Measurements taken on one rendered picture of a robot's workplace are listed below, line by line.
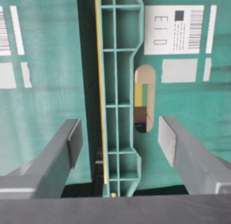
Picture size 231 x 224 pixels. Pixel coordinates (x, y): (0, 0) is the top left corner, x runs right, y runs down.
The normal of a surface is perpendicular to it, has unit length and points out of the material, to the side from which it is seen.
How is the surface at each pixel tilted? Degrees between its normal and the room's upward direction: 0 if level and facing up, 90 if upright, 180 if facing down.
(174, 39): 94
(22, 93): 94
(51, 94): 97
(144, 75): 90
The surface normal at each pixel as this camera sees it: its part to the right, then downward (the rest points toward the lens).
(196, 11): 0.08, 0.29
